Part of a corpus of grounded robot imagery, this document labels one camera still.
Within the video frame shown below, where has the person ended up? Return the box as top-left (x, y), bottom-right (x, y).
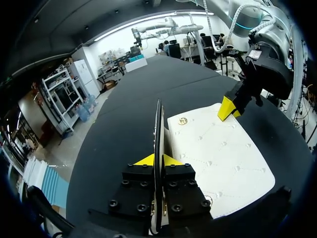
top-left (162, 40), bottom-right (172, 57)

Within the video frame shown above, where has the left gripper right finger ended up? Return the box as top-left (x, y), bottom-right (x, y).
top-left (162, 154), bottom-right (214, 220)

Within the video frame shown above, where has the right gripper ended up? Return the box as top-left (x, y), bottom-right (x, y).
top-left (217, 41), bottom-right (294, 122)

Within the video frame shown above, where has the white bag with gold clasp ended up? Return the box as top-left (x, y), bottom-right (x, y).
top-left (148, 98), bottom-right (276, 236)

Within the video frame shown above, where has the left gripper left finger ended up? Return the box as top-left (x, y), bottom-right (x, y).
top-left (108, 153), bottom-right (155, 219)

